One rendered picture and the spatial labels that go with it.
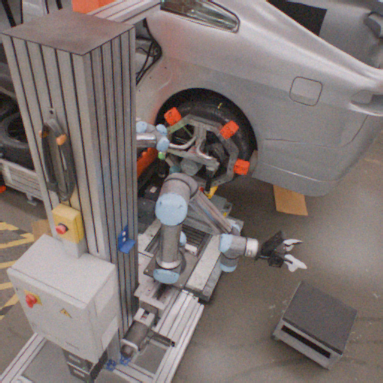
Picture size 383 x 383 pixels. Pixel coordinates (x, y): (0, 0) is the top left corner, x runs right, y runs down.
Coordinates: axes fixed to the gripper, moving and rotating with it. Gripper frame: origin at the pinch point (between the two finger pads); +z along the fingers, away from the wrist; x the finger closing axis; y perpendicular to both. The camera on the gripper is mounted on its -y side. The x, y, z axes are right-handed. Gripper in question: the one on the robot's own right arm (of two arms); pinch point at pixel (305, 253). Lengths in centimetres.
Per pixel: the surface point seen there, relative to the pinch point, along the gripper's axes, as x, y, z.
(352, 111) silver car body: -89, -31, 28
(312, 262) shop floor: -114, 109, 51
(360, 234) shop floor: -157, 103, 99
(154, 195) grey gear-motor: -112, 67, -85
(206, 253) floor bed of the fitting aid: -98, 104, -37
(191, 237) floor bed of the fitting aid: -113, 104, -52
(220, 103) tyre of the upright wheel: -123, -11, -46
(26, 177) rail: -118, 76, -195
